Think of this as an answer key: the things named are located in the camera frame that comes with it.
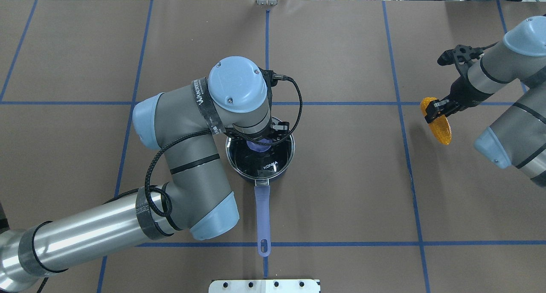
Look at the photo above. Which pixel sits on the yellow corn cob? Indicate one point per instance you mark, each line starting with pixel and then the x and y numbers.
pixel 440 126

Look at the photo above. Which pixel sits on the dark blue saucepan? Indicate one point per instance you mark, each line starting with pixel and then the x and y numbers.
pixel 262 197

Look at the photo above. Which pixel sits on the glass pot lid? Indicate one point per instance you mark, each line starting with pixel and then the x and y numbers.
pixel 260 163

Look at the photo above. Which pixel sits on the brown paper table cover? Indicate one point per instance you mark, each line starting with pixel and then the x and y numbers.
pixel 371 202

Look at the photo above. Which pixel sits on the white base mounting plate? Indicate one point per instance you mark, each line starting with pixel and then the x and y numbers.
pixel 265 286

